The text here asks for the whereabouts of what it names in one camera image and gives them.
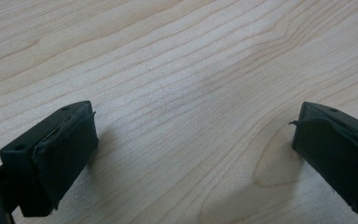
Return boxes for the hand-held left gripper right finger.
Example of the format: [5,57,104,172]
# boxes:
[288,101,358,219]

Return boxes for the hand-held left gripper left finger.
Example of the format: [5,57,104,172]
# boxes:
[0,100,100,218]

